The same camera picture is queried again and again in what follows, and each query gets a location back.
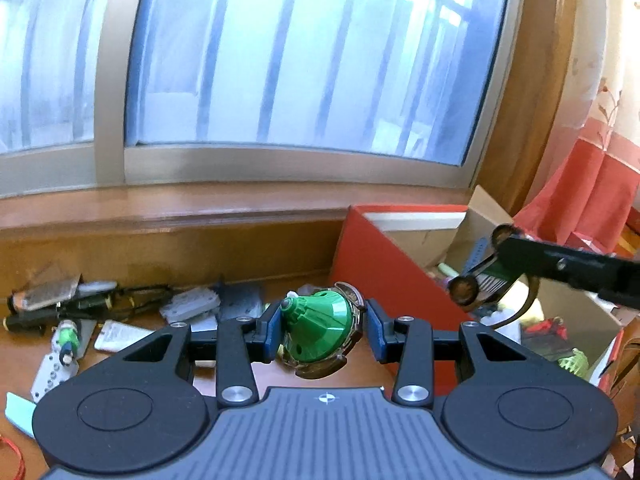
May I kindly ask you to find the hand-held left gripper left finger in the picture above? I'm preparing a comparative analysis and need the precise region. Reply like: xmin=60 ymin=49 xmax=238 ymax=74
xmin=122 ymin=304 xmax=284 ymax=407

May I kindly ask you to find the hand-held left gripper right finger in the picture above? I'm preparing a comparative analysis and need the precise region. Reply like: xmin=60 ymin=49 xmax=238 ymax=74
xmin=366 ymin=299 xmax=531 ymax=407

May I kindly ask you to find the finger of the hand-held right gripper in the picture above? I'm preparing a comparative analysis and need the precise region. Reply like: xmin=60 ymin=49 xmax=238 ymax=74
xmin=446 ymin=224 xmax=524 ymax=309

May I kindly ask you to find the green spinning top toy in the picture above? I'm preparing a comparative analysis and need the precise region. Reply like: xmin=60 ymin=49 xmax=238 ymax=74
xmin=276 ymin=282 xmax=369 ymax=379

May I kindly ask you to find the red cardboard box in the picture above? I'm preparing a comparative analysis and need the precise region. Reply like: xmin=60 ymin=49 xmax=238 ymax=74
xmin=329 ymin=185 xmax=626 ymax=397

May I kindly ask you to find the wooden desktop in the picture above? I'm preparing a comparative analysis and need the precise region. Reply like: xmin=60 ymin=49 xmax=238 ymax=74
xmin=0 ymin=225 xmax=453 ymax=480

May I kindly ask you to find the green and white small carton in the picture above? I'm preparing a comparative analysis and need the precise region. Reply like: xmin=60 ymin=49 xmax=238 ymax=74
xmin=475 ymin=262 xmax=518 ymax=302

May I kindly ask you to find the dark grey ribbed plate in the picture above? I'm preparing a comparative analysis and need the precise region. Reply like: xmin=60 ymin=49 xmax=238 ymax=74
xmin=219 ymin=274 xmax=267 ymax=322

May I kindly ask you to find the brown curved band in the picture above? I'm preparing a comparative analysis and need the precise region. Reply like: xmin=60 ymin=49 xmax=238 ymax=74
xmin=492 ymin=275 xmax=542 ymax=332

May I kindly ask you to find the red crumpled wrapper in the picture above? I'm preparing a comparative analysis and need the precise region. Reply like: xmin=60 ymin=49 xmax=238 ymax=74
xmin=521 ymin=316 xmax=567 ymax=342

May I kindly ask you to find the red and cream curtain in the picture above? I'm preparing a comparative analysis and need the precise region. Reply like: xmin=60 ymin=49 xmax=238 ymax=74
xmin=515 ymin=0 xmax=640 ymax=257

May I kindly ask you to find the translucent green toy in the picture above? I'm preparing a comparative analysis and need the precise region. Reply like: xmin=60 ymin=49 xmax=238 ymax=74
xmin=554 ymin=349 xmax=591 ymax=377

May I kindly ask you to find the white packet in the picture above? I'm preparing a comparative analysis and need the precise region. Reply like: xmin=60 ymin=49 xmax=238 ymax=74
xmin=94 ymin=320 xmax=153 ymax=352

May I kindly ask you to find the wooden windowsill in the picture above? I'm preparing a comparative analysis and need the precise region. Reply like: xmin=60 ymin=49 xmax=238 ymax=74
xmin=0 ymin=187 xmax=471 ymax=233

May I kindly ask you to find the green and white small part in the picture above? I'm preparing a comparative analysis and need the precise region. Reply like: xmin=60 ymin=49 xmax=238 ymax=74
xmin=51 ymin=320 xmax=84 ymax=367

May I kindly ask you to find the grey plate with holes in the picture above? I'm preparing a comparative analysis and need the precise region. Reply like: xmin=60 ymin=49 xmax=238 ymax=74
xmin=31 ymin=352 xmax=79 ymax=404

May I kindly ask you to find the grey metal plate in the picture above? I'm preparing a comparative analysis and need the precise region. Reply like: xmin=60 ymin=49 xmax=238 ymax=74
xmin=11 ymin=274 xmax=84 ymax=312

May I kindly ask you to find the light green paper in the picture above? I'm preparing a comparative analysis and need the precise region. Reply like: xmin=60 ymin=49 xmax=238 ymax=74
xmin=5 ymin=391 xmax=37 ymax=434

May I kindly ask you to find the window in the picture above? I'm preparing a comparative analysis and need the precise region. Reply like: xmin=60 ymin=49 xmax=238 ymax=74
xmin=0 ymin=0 xmax=523 ymax=201

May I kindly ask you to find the blue watch strap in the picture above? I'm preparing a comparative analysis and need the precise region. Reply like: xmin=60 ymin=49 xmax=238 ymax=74
xmin=462 ymin=236 xmax=489 ymax=279

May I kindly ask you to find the black cable bundle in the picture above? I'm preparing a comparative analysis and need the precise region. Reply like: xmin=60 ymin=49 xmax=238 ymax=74
xmin=62 ymin=282 xmax=177 ymax=317

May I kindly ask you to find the red ring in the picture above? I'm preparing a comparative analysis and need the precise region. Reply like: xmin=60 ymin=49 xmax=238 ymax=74
xmin=0 ymin=435 xmax=27 ymax=480

